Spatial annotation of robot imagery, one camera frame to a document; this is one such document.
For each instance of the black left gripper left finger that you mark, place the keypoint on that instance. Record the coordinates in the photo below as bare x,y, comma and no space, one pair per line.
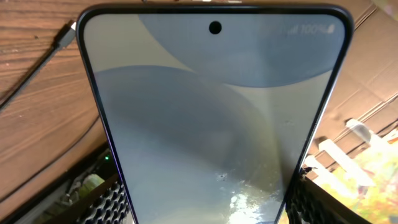
107,203

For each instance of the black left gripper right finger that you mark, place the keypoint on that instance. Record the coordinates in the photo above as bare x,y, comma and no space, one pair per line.
308,203

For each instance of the Samsung Galaxy smartphone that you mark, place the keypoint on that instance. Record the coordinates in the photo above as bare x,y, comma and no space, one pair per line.
209,108

